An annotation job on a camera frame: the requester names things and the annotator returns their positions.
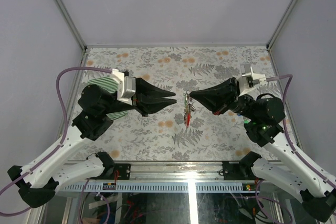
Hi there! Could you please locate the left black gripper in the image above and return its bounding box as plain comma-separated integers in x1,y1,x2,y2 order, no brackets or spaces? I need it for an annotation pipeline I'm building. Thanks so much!
102,76,178,117

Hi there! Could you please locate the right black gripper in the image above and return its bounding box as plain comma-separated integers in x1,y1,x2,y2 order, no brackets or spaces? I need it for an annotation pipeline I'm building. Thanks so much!
190,77,258,121

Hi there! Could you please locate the green striped cloth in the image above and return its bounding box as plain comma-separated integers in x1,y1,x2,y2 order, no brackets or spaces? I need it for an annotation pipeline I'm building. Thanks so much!
87,76,128,120

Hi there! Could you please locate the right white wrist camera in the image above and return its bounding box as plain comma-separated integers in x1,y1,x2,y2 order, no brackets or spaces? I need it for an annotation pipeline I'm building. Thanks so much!
237,64,267,96

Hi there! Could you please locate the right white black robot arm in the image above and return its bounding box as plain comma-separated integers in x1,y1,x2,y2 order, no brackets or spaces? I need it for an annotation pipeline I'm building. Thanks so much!
190,76,335,222

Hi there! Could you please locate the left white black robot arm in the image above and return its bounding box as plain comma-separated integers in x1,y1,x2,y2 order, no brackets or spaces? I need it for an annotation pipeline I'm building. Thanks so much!
7,77,176,208

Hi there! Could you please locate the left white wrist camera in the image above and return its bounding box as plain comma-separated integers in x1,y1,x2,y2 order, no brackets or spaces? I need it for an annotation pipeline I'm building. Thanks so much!
110,69,136,105

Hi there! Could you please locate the aluminium front rail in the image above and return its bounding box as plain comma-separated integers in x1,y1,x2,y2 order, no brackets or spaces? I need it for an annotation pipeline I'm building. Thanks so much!
39,159,321,193

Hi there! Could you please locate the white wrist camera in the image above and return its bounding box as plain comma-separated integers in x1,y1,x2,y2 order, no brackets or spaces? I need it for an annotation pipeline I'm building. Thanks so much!
237,64,267,96
110,69,136,105

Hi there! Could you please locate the grey red key ring holder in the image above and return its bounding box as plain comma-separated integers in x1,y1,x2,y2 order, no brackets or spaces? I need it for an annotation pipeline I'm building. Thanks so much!
183,91,196,129

